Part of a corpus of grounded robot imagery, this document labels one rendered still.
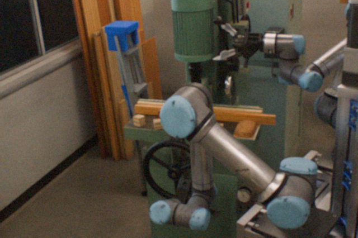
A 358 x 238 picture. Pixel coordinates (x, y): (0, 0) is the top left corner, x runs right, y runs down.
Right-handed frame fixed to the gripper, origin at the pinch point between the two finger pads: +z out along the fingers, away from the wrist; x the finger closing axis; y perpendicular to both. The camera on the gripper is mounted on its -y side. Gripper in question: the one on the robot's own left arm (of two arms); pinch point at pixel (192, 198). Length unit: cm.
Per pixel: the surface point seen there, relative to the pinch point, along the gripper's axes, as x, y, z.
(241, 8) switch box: 1, -87, 29
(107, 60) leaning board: -116, -69, 116
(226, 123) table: 2.9, -32.5, 24.1
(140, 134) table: -32.7, -22.2, 12.6
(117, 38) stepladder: -82, -76, 66
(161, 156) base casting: -23.1, -13.5, 18.1
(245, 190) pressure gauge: 17.1, -5.4, 18.1
